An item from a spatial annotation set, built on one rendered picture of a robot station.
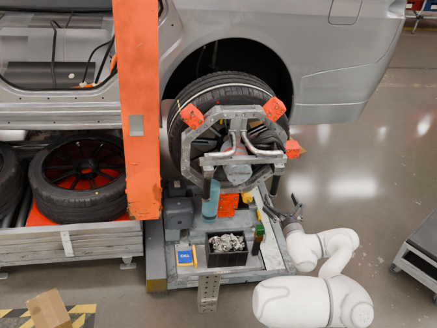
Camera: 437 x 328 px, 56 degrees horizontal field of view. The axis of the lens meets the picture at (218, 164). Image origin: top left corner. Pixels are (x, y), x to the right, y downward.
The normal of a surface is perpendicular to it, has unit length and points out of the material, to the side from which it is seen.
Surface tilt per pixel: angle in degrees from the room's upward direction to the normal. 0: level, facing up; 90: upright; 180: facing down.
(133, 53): 90
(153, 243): 0
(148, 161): 90
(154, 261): 0
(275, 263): 0
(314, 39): 90
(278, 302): 34
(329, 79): 90
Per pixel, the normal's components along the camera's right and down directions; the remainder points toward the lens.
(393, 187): 0.08, -0.77
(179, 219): 0.16, 0.64
